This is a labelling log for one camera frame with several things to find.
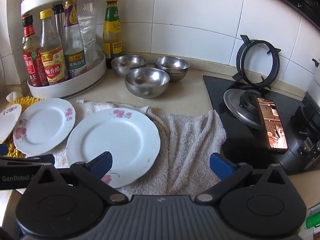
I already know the black pot support ring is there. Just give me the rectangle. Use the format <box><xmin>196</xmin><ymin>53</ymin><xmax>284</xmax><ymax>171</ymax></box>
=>
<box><xmin>232</xmin><ymin>34</ymin><xmax>281</xmax><ymax>90</ymax></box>

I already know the white two-tier condiment rack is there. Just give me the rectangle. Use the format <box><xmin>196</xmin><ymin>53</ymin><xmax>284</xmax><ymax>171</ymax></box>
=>
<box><xmin>20</xmin><ymin>0</ymin><xmax>107</xmax><ymax>99</ymax></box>

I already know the green label yellow cap bottle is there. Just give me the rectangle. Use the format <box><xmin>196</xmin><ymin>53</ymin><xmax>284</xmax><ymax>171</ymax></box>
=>
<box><xmin>103</xmin><ymin>0</ymin><xmax>123</xmax><ymax>68</ymax></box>

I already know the beige terry towel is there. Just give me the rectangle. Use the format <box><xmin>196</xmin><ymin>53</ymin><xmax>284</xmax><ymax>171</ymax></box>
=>
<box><xmin>54</xmin><ymin>100</ymin><xmax>227</xmax><ymax>199</ymax></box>

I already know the steel pot lid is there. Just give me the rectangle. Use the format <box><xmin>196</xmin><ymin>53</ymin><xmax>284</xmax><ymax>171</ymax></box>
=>
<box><xmin>223</xmin><ymin>89</ymin><xmax>269</xmax><ymax>131</ymax></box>

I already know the large white floral plate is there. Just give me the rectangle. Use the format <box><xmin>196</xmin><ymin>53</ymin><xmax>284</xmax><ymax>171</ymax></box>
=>
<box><xmin>66</xmin><ymin>108</ymin><xmax>161</xmax><ymax>188</ymax></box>

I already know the small white floral plate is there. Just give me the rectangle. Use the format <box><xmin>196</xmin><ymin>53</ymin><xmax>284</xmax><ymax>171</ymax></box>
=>
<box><xmin>0</xmin><ymin>105</ymin><xmax>22</xmax><ymax>144</ymax></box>

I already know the purple label sauce bottle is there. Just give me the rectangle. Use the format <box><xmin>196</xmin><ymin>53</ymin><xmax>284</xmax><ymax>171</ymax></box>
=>
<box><xmin>62</xmin><ymin>0</ymin><xmax>87</xmax><ymax>79</ymax></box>

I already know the black range hood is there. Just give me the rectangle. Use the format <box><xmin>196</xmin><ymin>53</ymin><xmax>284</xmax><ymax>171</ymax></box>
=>
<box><xmin>260</xmin><ymin>0</ymin><xmax>320</xmax><ymax>32</ymax></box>

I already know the black cap steel bottle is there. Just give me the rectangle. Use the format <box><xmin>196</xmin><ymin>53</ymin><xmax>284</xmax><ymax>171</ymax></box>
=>
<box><xmin>52</xmin><ymin>4</ymin><xmax>66</xmax><ymax>42</ymax></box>

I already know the clear plastic bag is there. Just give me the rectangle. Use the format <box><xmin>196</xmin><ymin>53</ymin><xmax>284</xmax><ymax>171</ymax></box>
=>
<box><xmin>77</xmin><ymin>2</ymin><xmax>104</xmax><ymax>64</ymax></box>

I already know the medium white floral plate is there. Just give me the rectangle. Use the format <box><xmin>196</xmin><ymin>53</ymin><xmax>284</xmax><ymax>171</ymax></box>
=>
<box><xmin>13</xmin><ymin>98</ymin><xmax>76</xmax><ymax>155</ymax></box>

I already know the smartphone with lit screen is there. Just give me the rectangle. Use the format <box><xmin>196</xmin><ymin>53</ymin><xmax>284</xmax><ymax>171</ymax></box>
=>
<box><xmin>255</xmin><ymin>95</ymin><xmax>289</xmax><ymax>154</ymax></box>

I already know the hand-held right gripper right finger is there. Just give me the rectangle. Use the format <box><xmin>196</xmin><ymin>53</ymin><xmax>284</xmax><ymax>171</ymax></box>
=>
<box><xmin>194</xmin><ymin>152</ymin><xmax>299</xmax><ymax>204</ymax></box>

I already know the black glass gas stove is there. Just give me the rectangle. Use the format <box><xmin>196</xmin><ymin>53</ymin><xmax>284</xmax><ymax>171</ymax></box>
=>
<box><xmin>203</xmin><ymin>75</ymin><xmax>320</xmax><ymax>176</ymax></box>

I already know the yellow cap vinegar bottle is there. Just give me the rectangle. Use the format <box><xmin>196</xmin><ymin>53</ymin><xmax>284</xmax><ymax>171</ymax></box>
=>
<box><xmin>39</xmin><ymin>9</ymin><xmax>69</xmax><ymax>85</ymax></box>

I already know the red label sauce bottle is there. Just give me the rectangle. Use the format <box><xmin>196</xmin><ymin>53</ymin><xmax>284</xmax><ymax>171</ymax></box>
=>
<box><xmin>22</xmin><ymin>14</ymin><xmax>49</xmax><ymax>87</ymax></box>

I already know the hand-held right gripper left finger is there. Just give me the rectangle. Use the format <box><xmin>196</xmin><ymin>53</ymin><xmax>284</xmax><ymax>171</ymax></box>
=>
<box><xmin>26</xmin><ymin>151</ymin><xmax>128</xmax><ymax>204</ymax></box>

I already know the yellow chenille mat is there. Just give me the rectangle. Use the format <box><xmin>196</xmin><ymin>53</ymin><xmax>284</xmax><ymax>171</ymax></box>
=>
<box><xmin>5</xmin><ymin>96</ymin><xmax>43</xmax><ymax>158</ymax></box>

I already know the stainless steel bowl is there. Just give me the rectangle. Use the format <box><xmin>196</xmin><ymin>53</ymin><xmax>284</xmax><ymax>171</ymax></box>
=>
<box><xmin>154</xmin><ymin>56</ymin><xmax>190</xmax><ymax>82</ymax></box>
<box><xmin>124</xmin><ymin>67</ymin><xmax>170</xmax><ymax>99</ymax></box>
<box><xmin>111</xmin><ymin>54</ymin><xmax>147</xmax><ymax>78</ymax></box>

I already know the green and white packet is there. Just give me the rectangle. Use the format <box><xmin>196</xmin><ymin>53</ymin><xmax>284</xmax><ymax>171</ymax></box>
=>
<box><xmin>302</xmin><ymin>205</ymin><xmax>320</xmax><ymax>231</ymax></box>

